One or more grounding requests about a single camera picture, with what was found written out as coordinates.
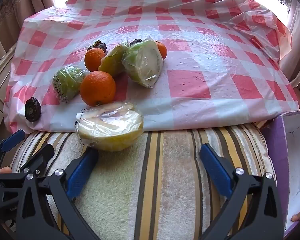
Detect yellow-green pear half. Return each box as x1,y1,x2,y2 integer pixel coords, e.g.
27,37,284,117
98,41,129,78

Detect striped towel blanket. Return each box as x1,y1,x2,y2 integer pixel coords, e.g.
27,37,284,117
10,122,275,240

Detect yellow apple half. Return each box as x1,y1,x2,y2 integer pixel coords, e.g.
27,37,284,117
75,101,143,152

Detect red checkered plastic tablecloth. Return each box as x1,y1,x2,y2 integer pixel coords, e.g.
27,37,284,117
4,0,300,133

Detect large green apple half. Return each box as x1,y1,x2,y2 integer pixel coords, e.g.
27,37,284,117
122,37,164,88

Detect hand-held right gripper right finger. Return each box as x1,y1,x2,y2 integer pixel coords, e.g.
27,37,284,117
199,144,284,240

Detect small orange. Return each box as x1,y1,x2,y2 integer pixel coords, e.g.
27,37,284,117
155,41,167,60
84,47,106,72

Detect purple cardboard box white inside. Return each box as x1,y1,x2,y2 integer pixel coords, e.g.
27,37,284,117
261,110,300,238

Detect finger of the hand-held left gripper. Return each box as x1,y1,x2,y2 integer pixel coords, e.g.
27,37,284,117
20,144,55,178
0,129,25,165

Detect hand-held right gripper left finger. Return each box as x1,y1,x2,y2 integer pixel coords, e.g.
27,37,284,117
15,150,100,240

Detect large orange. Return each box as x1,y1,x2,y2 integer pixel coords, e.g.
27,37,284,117
80,71,116,106

